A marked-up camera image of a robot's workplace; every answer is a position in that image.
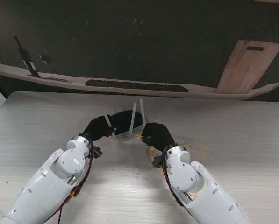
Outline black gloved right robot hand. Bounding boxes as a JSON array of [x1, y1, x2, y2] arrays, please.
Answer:
[[141, 122, 179, 154]]

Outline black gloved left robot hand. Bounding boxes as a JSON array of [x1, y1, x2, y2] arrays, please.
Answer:
[[82, 116, 115, 142]]

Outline white router with antennas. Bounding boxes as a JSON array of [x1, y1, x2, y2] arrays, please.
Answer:
[[104, 98, 147, 143]]

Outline yellow Ethernet cable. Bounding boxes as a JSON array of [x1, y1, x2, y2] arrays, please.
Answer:
[[135, 133, 205, 164]]

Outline wooden cutting board print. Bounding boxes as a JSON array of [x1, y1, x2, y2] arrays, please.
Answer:
[[215, 39, 279, 94]]

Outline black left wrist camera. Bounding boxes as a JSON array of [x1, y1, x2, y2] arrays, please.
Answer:
[[92, 145, 104, 159]]

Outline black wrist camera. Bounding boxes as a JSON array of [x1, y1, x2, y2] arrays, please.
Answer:
[[92, 145, 104, 159], [152, 155, 165, 168]]

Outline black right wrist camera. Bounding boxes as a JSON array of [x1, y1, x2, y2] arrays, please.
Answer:
[[152, 155, 165, 168]]

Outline red black left arm wires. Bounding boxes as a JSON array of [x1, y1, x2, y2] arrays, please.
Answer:
[[44, 140, 94, 224]]

